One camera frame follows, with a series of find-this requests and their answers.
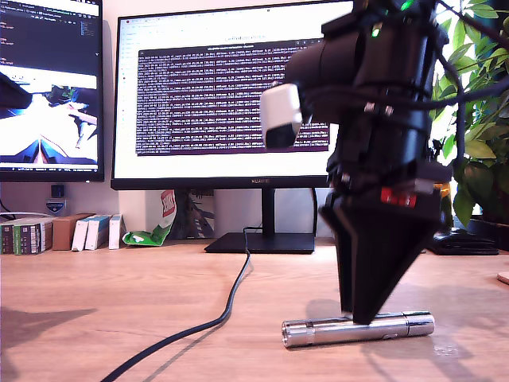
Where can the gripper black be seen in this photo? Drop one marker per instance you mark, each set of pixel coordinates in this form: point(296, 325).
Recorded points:
point(381, 159)

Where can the metallic silver laser pointer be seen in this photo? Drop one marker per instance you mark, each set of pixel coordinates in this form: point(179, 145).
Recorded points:
point(318, 332)

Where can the black leather wallet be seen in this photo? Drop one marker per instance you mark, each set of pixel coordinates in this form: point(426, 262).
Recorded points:
point(465, 244)

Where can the dark plant pot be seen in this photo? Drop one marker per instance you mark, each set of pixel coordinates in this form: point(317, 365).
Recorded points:
point(493, 232)

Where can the round cork coaster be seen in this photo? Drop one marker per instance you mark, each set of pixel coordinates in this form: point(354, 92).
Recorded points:
point(503, 277)

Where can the grey printed carton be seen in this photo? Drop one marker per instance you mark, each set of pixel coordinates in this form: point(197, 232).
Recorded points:
point(200, 213)

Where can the green leafy house plant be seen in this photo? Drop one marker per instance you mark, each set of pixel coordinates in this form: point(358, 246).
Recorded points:
point(485, 131)

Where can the large black Huawei monitor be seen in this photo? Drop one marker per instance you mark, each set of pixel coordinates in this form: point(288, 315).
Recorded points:
point(199, 167)

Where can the green and red snack bag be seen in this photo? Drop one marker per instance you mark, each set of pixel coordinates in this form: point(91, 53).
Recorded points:
point(144, 236)

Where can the small white box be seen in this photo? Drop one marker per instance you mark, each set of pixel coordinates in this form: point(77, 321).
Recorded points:
point(94, 235)
point(78, 236)
point(114, 232)

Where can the brown cardboard box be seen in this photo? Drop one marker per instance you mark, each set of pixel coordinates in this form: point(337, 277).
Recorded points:
point(63, 232)

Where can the blue shield badge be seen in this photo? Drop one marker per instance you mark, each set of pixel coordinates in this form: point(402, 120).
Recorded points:
point(55, 207)

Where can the green printed box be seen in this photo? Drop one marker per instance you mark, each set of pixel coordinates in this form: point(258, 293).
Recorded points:
point(6, 240)
point(29, 238)

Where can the black monitor with dark screen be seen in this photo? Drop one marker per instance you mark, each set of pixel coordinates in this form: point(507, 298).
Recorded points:
point(47, 40)

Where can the pale arm camera box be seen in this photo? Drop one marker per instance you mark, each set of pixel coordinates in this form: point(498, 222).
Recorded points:
point(280, 111)

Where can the small black wall cube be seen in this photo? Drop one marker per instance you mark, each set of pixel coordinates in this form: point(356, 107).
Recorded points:
point(57, 190)

